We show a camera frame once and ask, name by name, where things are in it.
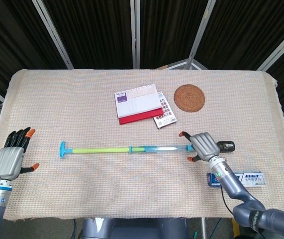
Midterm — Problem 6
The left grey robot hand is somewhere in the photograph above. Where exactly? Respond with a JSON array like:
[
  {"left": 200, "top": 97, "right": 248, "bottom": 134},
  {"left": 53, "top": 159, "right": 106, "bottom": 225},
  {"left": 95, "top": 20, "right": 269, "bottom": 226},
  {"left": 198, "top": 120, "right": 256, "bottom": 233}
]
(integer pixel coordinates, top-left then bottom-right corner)
[{"left": 0, "top": 126, "right": 40, "bottom": 181}]

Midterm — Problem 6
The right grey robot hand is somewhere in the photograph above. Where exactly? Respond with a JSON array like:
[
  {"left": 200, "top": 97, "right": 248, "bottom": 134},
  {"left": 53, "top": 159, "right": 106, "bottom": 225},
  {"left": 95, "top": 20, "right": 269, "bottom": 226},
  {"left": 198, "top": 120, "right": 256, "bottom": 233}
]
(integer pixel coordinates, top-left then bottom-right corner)
[{"left": 179, "top": 131, "right": 220, "bottom": 164}]

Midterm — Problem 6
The green blue toy sword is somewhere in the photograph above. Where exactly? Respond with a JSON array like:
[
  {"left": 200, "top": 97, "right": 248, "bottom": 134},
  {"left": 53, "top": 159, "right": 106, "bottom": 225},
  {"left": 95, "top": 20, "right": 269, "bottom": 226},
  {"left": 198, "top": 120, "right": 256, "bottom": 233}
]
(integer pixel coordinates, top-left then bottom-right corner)
[{"left": 59, "top": 141, "right": 147, "bottom": 159}]

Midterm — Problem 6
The small black bottle red cap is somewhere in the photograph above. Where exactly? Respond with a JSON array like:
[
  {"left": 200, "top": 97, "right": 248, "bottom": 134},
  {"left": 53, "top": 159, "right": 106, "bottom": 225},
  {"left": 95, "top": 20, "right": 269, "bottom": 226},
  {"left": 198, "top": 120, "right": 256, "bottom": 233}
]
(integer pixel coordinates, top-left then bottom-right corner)
[{"left": 217, "top": 140, "right": 237, "bottom": 152}]

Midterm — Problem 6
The white card with coloured squares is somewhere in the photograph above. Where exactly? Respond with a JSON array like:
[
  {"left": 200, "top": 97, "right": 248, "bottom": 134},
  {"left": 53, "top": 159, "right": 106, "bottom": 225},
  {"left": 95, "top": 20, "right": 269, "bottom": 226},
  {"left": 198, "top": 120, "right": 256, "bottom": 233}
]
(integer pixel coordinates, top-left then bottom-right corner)
[{"left": 152, "top": 91, "right": 178, "bottom": 130}]

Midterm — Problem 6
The round woven brown coaster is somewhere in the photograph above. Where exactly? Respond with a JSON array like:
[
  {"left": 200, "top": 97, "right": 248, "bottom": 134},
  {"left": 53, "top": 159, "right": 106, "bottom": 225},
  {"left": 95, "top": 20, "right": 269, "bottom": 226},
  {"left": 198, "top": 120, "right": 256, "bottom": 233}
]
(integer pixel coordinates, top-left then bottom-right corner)
[{"left": 173, "top": 84, "right": 206, "bottom": 112}]

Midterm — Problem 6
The Crest toothpaste box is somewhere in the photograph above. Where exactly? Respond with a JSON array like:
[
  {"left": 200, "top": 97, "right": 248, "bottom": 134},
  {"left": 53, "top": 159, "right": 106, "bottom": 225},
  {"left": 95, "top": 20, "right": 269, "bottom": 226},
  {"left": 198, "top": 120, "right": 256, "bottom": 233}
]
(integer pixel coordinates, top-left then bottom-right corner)
[{"left": 206, "top": 172, "right": 267, "bottom": 189}]

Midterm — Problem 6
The red book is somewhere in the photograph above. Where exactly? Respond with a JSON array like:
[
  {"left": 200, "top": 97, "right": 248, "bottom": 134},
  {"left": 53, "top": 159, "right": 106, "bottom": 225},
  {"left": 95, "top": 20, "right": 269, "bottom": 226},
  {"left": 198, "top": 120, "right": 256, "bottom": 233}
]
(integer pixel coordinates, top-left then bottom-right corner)
[{"left": 118, "top": 107, "right": 165, "bottom": 125}]

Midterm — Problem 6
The beige woven tablecloth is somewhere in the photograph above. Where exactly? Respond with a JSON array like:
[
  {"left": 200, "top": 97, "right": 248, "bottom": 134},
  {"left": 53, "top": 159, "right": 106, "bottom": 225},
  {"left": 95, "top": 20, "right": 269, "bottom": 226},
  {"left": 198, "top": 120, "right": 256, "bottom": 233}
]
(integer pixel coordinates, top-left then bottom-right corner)
[{"left": 0, "top": 68, "right": 284, "bottom": 222}]

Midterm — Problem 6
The white spiral desk calendar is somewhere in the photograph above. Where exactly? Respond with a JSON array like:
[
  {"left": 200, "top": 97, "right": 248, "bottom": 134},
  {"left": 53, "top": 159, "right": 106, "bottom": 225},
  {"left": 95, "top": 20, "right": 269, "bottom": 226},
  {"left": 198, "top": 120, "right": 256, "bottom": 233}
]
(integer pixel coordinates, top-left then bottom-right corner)
[{"left": 114, "top": 84, "right": 163, "bottom": 119}]

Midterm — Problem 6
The grey robot torso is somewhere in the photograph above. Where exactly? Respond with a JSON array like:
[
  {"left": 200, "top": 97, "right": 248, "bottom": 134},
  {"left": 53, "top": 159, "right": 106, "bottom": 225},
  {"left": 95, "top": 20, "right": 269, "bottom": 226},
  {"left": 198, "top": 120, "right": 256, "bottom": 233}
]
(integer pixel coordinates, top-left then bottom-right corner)
[{"left": 82, "top": 217, "right": 190, "bottom": 239}]

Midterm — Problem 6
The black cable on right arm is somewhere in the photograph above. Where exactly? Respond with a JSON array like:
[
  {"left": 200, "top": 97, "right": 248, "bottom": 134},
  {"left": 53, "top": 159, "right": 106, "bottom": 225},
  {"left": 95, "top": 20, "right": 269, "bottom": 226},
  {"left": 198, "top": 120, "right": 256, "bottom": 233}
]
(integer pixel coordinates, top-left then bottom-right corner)
[{"left": 220, "top": 185, "right": 234, "bottom": 215}]

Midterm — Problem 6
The black folding screen white frame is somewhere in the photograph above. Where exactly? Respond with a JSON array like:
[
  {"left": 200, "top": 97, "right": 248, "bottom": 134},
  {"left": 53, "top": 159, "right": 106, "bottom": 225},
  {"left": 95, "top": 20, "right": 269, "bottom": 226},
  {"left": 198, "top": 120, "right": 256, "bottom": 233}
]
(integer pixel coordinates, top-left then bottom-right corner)
[{"left": 0, "top": 0, "right": 284, "bottom": 140}]

